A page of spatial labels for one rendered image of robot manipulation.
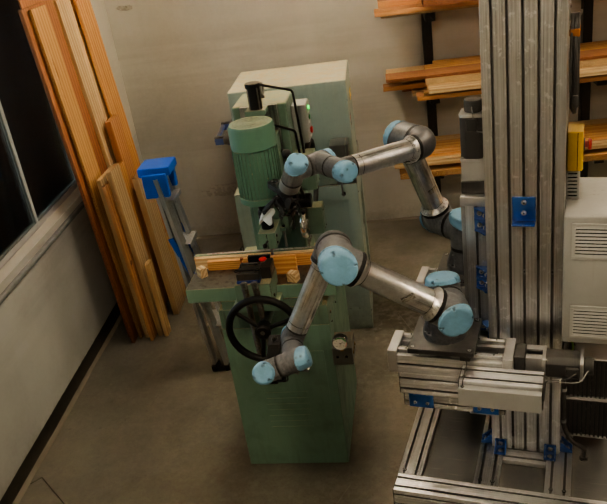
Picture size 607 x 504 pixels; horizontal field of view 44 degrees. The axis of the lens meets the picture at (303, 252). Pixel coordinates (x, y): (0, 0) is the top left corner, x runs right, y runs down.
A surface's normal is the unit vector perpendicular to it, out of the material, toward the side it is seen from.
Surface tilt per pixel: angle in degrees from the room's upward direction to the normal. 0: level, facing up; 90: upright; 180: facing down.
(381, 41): 90
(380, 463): 0
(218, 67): 90
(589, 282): 90
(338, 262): 86
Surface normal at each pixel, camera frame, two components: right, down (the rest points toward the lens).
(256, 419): -0.12, 0.45
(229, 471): -0.14, -0.89
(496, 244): -0.33, 0.45
